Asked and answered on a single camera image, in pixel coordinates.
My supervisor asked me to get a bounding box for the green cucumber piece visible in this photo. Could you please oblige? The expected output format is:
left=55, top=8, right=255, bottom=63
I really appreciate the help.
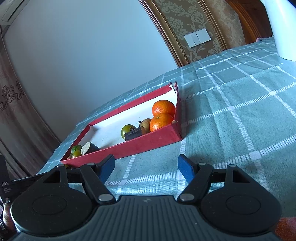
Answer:
left=71, top=145, right=82, bottom=154

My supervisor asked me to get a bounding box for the green tomato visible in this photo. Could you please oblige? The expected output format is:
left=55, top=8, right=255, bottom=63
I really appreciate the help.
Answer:
left=121, top=124, right=136, bottom=139
left=72, top=150, right=82, bottom=158

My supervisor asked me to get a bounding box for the orange mandarin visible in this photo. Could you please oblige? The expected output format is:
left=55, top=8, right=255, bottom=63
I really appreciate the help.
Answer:
left=152, top=100, right=176, bottom=117
left=149, top=113, right=174, bottom=132

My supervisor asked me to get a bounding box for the split eggplant chunk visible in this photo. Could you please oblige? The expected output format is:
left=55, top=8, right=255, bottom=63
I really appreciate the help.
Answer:
left=125, top=126, right=148, bottom=142

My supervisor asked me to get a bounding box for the brown kiwi fruit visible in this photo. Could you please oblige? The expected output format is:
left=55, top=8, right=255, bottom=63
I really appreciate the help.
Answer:
left=139, top=118, right=151, bottom=133

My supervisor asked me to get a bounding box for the dark eggplant chunk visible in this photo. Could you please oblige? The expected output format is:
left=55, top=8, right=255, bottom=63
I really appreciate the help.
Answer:
left=80, top=142, right=100, bottom=155

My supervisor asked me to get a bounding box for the patterned brown curtain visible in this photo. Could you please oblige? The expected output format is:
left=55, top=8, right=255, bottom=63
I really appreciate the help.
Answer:
left=1, top=41, right=60, bottom=179

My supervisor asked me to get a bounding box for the pink towel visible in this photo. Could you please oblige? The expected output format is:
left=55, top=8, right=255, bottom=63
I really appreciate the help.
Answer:
left=275, top=217, right=296, bottom=241

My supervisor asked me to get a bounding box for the red shallow cardboard box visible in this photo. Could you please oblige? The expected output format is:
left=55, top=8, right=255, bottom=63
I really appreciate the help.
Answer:
left=61, top=83, right=182, bottom=167

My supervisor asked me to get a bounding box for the teal checked tablecloth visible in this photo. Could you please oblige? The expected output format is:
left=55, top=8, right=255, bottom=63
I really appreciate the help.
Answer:
left=41, top=39, right=295, bottom=217

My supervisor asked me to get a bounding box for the wooden headboard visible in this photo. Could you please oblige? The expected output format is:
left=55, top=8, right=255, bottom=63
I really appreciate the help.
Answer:
left=226, top=0, right=273, bottom=44

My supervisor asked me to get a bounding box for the white electric kettle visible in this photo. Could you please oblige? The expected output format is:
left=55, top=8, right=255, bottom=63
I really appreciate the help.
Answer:
left=261, top=0, right=296, bottom=61

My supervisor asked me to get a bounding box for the white wall switch panel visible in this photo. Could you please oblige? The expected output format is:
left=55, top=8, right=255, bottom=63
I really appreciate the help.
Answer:
left=184, top=29, right=211, bottom=48

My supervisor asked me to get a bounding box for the gold wallpaper frame moulding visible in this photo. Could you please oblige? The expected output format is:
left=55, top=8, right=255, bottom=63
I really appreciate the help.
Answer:
left=140, top=1, right=228, bottom=67

